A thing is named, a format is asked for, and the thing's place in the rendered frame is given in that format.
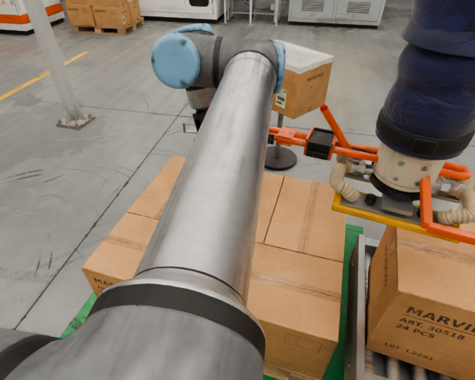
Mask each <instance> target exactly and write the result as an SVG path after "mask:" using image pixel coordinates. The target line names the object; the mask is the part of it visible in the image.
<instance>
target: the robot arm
mask: <svg viewBox="0 0 475 380"><path fill-rule="evenodd" d="M151 61H152V68H153V71H154V73H155V75H156V76H157V78H158V79H159V80H160V81H161V82H162V83H163V84H165V85H166V86H168V87H171V88H174V89H185V91H186V94H187V97H188V101H189V104H190V107H191V109H195V110H196V112H195V113H194V114H192V116H193V119H194V122H195V126H196V129H197V132H198V134H197V136H196V137H195V138H194V142H193V144H192V147H191V149H190V151H189V153H188V156H187V158H186V160H185V163H184V164H183V166H182V169H181V171H180V173H179V175H178V178H177V180H176V182H175V185H174V187H173V189H172V192H171V193H170V196H169V198H168V200H167V203H166V204H165V207H164V209H163V211H162V214H161V216H160V218H159V220H158V223H157V225H156V227H155V230H154V231H153V233H152V236H151V238H150V240H149V243H148V245H147V247H146V250H145V252H144V254H143V256H142V258H141V260H140V263H139V265H138V267H137V269H136V272H135V274H134V276H133V278H131V279H129V280H124V281H122V282H119V283H116V284H113V285H111V286H110V287H107V288H106V289H104V290H103V291H102V292H101V293H100V294H99V295H98V297H97V299H96V301H95V303H94V304H93V306H92V308H91V310H90V312H89V314H88V316H87V318H86V320H85V322H84V323H83V324H82V325H81V326H80V327H79V328H78V330H76V331H74V332H73V333H71V334H70V335H68V336H67V337H65V338H64V339H62V338H57V337H53V336H47V335H42V334H38V333H33V332H24V331H19V330H14V329H5V328H1V327H0V380H263V372H264V362H265V331H264V329H263V327H262V325H261V323H260V322H259V321H258V320H257V319H256V317H255V316H254V315H253V314H252V313H251V312H250V311H249V310H248V308H247V300H248V293H249V287H250V275H251V269H252V263H253V251H254V245H255V239H256V227H257V221H258V215H259V203H260V197H261V190H262V179H263V173H264V166H265V155H266V149H267V143H268V132H269V125H270V119H271V107H272V101H273V95H274V94H278V93H280V92H281V90H282V87H283V79H284V72H285V63H286V48H285V45H284V44H283V43H282V42H281V41H274V40H272V39H268V40H260V39H250V38H232V37H219V36H215V35H214V34H213V31H212V28H211V26H210V25H209V24H207V23H196V24H192V25H188V26H183V27H180V28H178V29H175V30H173V31H172V32H170V33H167V34H166V35H164V36H163V37H161V38H160V39H158V40H157V42H156V43H155V45H154V47H153V49H152V55H151Z"/></svg>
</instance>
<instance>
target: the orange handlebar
mask: <svg viewBox="0 0 475 380"><path fill-rule="evenodd" d="M268 133H270V134H274V141H277V142H276V143H278V144H281V145H285V146H291V145H296V146H302V147H305V139H306V137H307V135H308V133H301V132H297V129H293V128H289V127H282V128H278V127H271V126H269V132H268ZM348 144H349V145H350V147H351V148H352V147H354V148H358V149H364V150H368V151H369V150H370V151H373V152H376V154H371V153H367V152H360V151H356V150H353V149H351V148H350V149H346V148H342V147H341V145H340V143H339V141H338V140H336V144H335V146H334V148H333V151H332V153H335V154H338V155H345V156H348V157H352V158H359V159H363V160H367V161H373V162H378V155H377V153H378V149H379V148H376V147H372V146H365V145H361V144H357V143H353V142H348ZM471 175H472V173H471V171H470V169H469V168H468V167H466V166H464V165H461V164H455V163H451V162H447V161H446V162H445V164H444V165H443V168H442V170H441V171H440V173H439V175H438V176H444V177H447V178H451V179H457V180H467V179H469V178H471ZM419 186H420V214H421V228H424V229H426V232H427V233H429V234H434V235H437V236H440V237H444V238H448V239H452V240H455V241H460V242H463V243H466V244H472V245H474V246H475V233H474V232H472V231H466V230H463V229H460V228H454V227H451V226H447V225H442V224H439V223H435V222H434V221H433V210H432V200H431V178H430V177H429V176H426V178H423V179H421V181H420V183H419Z"/></svg>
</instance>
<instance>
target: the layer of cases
mask: <svg viewBox="0 0 475 380"><path fill-rule="evenodd" d="M185 160H186V158H182V157H178V156H173V157H172V158H171V159H170V160H169V161H168V162H167V164H166V165H165V166H164V167H163V169H162V170H161V171H160V172H159V174H158V175H157V176H156V177H155V178H154V179H153V180H152V182H151V183H150V184H149V186H148V187H147V188H146V190H145V191H144V192H143V193H142V194H141V195H140V196H139V197H138V199H137V200H136V201H135V202H134V204H133V205H132V206H131V208H130V209H129V210H128V211H127V213H125V214H124V216H123V217H122V218H121V220H120V221H119V222H118V223H117V225H116V226H115V227H114V228H113V229H112V230H111V231H110V233H109V234H108V235H107V236H106V238H105V239H104V240H103V242H102V243H101V244H100V245H99V246H98V247H97V248H96V250H95V251H94V252H93V253H92V255H91V256H90V257H89V258H88V260H87V261H86V262H85V263H84V264H83V265H82V267H81V269H82V271H83V272H84V275H85V277H86V278H87V280H88V282H89V284H90V286H91V288H92V290H93V292H94V293H95V295H96V297H98V295H99V294H100V293H101V292H102V291H103V290H104V289H106V288H107V287H110V286H111V285H113V284H116V283H119V282H122V281H124V280H129V279H131V278H133V276H134V274H135V272H136V269H137V267H138V265H139V263H140V260H141V258H142V257H143V254H144V252H145V250H146V247H147V245H148V243H149V240H150V238H151V236H152V233H153V231H154V230H155V227H156V225H157V223H158V220H159V218H160V216H161V214H162V211H163V209H164V207H165V204H166V203H167V200H168V198H169V196H170V193H171V192H172V189H173V187H174V185H175V182H176V180H177V178H178V175H179V173H180V171H181V169H182V166H183V164H184V163H185ZM335 193H336V192H335V191H334V188H332V187H331V184H327V183H323V182H315V181H311V180H306V179H299V178H294V177H290V176H285V178H284V176H282V175H277V174H273V173H266V172H264V173H263V179H262V190H261V197H260V203H259V215H258V221H257V227H256V239H255V245H254V251H253V263H252V269H251V275H250V287H249V293H248V300H247V308H248V310H249V311H250V312H251V313H252V314H253V315H254V316H255V317H256V319H257V320H258V321H259V322H260V323H261V325H262V327H263V329H264V331H265V363H269V364H271V365H274V366H279V367H281V368H284V369H288V370H290V371H293V372H297V373H300V374H303V375H306V376H309V377H312V378H316V379H319V380H321V379H322V378H323V374H324V373H325V371H326V368H327V366H328V364H329V362H330V359H331V357H332V355H333V352H334V350H335V349H336V346H337V344H338V342H339V323H340V311H341V298H342V275H343V262H344V251H345V227H346V216H347V214H346V213H340V212H337V211H334V210H331V206H332V203H333V198H334V196H335Z"/></svg>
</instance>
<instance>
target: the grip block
mask: <svg viewBox="0 0 475 380"><path fill-rule="evenodd" d="M336 140H337V138H336V136H335V134H334V133H333V131H332V130H327V129H323V128H319V127H315V128H314V127H311V129H310V131H309V133H308V135H307V137H306V139H305V148H304V153H303V155H305V156H308V157H313V158H319V159H322V160H326V161H327V160H328V161H330V160H331V157H332V155H333V148H334V146H335V144H336Z"/></svg>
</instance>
